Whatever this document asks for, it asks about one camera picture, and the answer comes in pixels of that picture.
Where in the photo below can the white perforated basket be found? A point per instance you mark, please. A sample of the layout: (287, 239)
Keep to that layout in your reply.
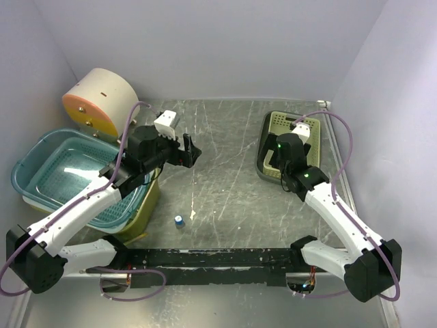
(111, 221)

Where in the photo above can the dark grey basin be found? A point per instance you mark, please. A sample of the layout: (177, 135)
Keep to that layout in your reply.
(288, 154)

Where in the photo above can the yellow wooden stick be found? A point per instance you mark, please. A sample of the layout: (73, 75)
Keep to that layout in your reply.
(135, 239)

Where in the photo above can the aluminium frame rail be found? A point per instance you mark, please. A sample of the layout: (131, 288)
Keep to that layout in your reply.
(388, 308)

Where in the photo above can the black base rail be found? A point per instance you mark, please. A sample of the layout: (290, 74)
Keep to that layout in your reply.
(200, 267)

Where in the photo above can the large olive green container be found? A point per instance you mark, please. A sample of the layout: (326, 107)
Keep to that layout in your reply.
(138, 222)

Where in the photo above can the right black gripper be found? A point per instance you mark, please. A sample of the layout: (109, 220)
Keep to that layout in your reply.
(272, 144)

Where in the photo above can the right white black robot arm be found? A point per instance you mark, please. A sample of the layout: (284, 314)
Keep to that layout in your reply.
(369, 265)

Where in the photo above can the pale green perforated basket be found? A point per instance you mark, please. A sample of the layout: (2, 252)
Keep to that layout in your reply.
(279, 122)

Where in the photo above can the small blue capped bottle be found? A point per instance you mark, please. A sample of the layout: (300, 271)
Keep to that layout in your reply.
(179, 222)

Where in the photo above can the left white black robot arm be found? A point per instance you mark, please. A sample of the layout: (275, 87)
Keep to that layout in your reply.
(39, 254)

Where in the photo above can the teal transparent basin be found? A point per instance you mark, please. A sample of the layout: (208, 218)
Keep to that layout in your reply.
(61, 164)

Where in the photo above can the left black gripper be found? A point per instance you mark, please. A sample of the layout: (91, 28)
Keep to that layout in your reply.
(184, 158)

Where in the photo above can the cream cylinder with orange face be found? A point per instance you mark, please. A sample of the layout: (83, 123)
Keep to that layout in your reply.
(100, 103)

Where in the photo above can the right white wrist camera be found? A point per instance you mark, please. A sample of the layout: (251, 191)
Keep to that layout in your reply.
(303, 131)

